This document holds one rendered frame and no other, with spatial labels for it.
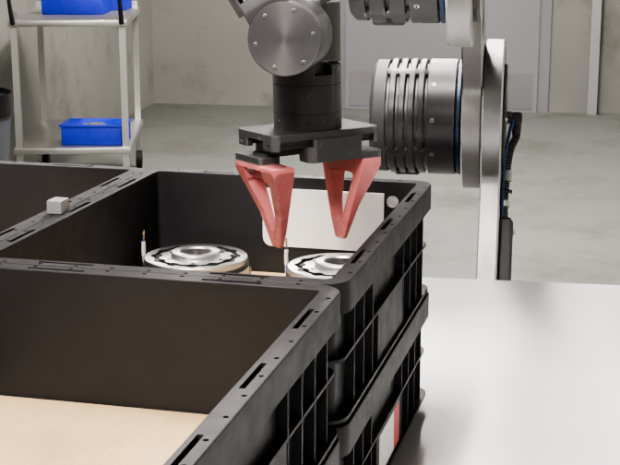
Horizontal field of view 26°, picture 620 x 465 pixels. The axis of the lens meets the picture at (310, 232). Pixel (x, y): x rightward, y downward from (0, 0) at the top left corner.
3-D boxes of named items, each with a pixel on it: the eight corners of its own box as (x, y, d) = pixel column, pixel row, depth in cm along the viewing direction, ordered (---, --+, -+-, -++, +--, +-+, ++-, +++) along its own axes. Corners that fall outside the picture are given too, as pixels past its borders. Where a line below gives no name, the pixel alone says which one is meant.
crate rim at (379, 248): (149, 190, 141) (149, 167, 140) (434, 204, 133) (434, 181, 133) (-37, 290, 103) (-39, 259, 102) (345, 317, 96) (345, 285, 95)
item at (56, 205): (54, 209, 120) (54, 196, 120) (69, 210, 119) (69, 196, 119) (46, 213, 118) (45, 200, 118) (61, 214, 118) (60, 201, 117)
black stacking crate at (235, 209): (153, 279, 143) (149, 173, 140) (430, 297, 135) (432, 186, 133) (-27, 408, 105) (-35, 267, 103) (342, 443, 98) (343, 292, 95)
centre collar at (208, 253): (181, 249, 134) (181, 243, 134) (227, 252, 133) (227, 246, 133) (162, 261, 130) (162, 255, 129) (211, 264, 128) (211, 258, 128)
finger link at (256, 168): (349, 246, 113) (347, 136, 111) (275, 258, 109) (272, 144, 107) (306, 232, 119) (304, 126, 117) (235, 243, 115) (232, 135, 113)
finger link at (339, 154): (384, 241, 115) (383, 132, 113) (312, 252, 111) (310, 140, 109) (341, 227, 120) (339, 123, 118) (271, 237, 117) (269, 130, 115)
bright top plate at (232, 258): (166, 246, 137) (165, 241, 137) (260, 252, 135) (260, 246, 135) (127, 270, 128) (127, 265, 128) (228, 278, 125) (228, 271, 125)
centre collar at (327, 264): (324, 258, 131) (324, 252, 130) (372, 262, 129) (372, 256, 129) (306, 270, 126) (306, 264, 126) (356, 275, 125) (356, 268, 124)
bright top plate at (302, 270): (307, 255, 134) (307, 249, 134) (405, 263, 131) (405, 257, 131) (271, 280, 125) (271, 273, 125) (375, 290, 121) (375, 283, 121)
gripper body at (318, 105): (379, 147, 113) (379, 59, 111) (274, 160, 108) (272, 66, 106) (338, 137, 118) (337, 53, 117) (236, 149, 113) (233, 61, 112)
